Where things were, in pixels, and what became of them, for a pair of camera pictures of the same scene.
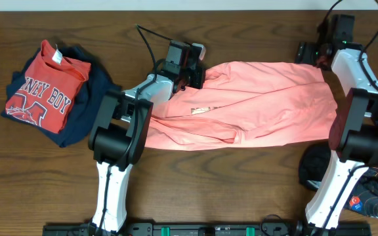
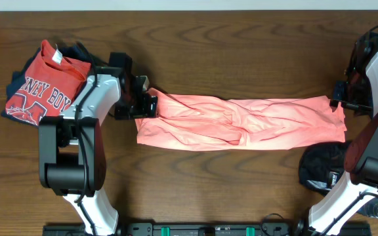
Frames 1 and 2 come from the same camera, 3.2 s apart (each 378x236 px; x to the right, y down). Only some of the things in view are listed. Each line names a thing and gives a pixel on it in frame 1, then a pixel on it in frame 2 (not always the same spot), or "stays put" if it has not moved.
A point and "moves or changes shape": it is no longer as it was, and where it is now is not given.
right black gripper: x=304 y=52 → x=338 y=95
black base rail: x=210 y=229 stays put
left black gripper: x=200 y=78 → x=145 y=111
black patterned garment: x=376 y=193 stays put
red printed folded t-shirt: x=48 y=88 stays put
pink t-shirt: x=245 y=104 moves or changes shape
